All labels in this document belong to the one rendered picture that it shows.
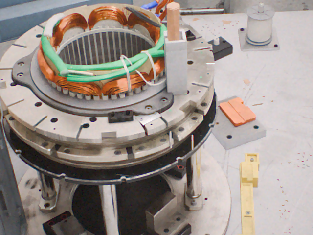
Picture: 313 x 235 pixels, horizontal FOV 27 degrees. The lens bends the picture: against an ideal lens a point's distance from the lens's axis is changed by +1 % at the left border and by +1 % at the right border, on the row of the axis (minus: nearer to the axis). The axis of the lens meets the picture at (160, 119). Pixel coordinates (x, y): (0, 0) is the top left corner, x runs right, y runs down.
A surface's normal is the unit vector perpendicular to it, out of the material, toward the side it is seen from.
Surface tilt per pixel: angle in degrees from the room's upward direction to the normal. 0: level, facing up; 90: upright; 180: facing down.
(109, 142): 90
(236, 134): 0
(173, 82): 90
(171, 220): 0
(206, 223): 0
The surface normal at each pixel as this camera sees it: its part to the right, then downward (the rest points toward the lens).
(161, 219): 0.75, 0.42
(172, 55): 0.10, 0.66
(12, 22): 0.37, 0.61
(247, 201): -0.04, -0.75
